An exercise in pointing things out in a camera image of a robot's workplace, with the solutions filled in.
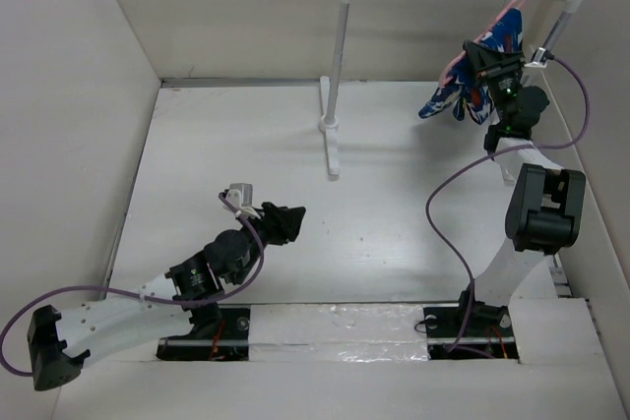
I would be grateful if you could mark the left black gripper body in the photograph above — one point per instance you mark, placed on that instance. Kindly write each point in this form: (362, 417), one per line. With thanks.
(270, 233)

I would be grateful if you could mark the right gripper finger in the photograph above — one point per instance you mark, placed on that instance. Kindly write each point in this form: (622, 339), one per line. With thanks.
(480, 57)
(501, 60)

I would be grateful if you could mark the blue patterned trousers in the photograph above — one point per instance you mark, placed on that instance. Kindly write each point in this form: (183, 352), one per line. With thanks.
(460, 95)

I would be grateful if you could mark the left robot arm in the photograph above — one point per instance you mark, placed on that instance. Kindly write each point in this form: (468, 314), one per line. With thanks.
(183, 300)

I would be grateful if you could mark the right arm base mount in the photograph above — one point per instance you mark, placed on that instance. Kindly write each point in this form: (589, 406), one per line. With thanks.
(465, 331)

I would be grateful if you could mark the pink clothes hanger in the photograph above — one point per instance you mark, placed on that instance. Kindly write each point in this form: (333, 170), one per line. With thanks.
(444, 77)

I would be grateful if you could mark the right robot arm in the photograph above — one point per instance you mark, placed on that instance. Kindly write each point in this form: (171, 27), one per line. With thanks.
(545, 210)

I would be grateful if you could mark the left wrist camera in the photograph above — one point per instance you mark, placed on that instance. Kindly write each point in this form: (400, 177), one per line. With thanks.
(238, 198)

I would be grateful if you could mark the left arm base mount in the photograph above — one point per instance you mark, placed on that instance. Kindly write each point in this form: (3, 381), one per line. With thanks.
(226, 340)

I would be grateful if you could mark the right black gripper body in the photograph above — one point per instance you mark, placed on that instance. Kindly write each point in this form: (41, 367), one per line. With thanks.
(502, 82)

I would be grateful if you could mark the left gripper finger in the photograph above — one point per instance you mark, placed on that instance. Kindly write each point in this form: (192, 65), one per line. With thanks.
(291, 216)
(290, 226)

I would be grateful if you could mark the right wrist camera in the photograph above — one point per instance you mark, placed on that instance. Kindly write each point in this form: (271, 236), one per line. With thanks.
(541, 56)

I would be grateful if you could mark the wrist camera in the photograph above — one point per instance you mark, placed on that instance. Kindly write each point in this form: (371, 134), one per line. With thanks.
(238, 198)
(541, 56)

